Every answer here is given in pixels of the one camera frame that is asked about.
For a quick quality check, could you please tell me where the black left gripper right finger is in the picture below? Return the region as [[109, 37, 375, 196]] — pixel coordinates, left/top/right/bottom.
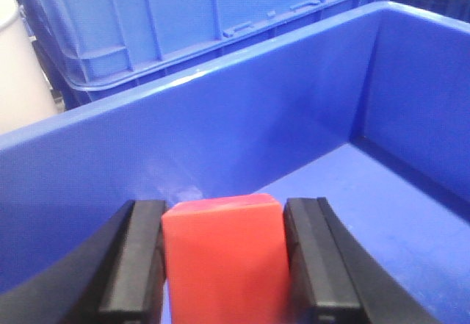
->
[[283, 198, 438, 323]]

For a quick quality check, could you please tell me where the red cube block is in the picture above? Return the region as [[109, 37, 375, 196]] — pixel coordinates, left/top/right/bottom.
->
[[162, 193, 290, 323]]

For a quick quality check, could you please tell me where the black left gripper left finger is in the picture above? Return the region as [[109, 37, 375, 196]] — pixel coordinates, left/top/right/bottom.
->
[[1, 200, 166, 323]]

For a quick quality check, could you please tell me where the blue target bin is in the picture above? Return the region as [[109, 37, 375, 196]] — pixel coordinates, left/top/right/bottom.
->
[[1, 2, 469, 323]]

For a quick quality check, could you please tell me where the beige plastic container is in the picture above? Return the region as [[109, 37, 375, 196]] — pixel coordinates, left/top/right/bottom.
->
[[1, 0, 59, 134]]

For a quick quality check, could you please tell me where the light blue ribbed crate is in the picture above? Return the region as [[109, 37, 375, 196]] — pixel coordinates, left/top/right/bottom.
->
[[21, 0, 387, 108]]

